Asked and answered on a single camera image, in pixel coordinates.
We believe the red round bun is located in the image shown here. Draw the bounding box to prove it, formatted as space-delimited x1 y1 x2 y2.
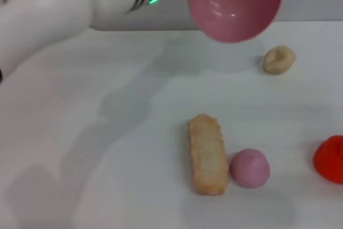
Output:
313 135 343 185

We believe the beige folded bun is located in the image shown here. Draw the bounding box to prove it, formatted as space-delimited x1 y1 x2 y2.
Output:
263 46 297 75

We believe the orange striped bread roll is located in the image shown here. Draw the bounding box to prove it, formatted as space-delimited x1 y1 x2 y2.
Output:
187 114 229 196

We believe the pink round bun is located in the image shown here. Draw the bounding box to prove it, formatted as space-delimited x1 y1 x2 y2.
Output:
229 148 271 188

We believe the pink plastic bowl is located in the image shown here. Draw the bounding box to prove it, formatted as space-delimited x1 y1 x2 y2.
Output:
187 0 284 43

